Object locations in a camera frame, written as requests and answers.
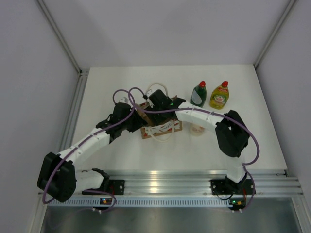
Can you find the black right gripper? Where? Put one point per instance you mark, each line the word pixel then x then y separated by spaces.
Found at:
pixel 151 115

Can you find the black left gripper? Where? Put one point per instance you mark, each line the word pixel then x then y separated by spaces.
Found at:
pixel 139 122

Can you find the watermelon print canvas bag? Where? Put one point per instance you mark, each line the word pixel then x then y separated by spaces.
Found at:
pixel 153 131

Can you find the green dish soap bottle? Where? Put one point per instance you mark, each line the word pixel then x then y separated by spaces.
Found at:
pixel 199 95

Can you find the white pump lotion bottle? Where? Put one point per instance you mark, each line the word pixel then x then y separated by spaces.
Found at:
pixel 196 130

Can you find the yellow dish soap bottle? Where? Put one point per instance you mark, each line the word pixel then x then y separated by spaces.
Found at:
pixel 219 96

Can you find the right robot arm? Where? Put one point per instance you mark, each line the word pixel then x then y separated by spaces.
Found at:
pixel 228 128

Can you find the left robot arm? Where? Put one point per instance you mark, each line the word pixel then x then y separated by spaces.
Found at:
pixel 60 177

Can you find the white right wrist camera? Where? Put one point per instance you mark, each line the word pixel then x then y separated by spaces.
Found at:
pixel 147 95

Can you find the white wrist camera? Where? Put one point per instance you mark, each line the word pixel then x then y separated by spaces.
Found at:
pixel 147 95
pixel 124 100

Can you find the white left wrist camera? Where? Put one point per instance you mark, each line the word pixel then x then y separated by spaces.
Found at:
pixel 124 100

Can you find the aluminium mounting rail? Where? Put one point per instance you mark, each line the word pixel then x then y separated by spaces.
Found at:
pixel 197 183

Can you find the white slotted cable duct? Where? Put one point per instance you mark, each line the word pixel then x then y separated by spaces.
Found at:
pixel 149 202

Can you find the aluminium frame post left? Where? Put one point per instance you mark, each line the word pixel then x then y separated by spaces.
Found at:
pixel 57 32

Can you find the aluminium frame post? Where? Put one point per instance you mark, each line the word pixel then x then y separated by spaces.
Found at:
pixel 57 32
pixel 275 31

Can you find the aluminium frame post right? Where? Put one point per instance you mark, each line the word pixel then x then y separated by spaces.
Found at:
pixel 275 31

